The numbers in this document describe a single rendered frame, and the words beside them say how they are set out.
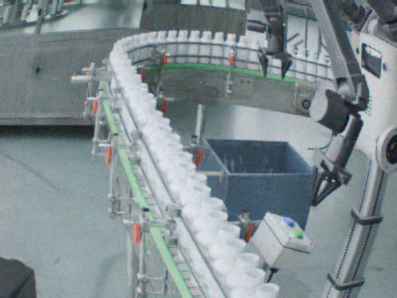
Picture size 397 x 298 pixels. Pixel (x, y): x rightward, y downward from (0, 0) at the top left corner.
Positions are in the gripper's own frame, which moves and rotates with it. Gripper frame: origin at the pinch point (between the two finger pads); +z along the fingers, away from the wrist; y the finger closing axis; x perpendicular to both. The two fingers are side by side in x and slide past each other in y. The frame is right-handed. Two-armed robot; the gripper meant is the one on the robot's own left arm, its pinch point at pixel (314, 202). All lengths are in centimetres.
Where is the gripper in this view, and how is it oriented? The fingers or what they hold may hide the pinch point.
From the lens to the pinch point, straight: 131.0
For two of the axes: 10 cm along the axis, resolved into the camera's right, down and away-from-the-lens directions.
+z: -4.4, 8.7, 2.1
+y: 2.4, 3.4, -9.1
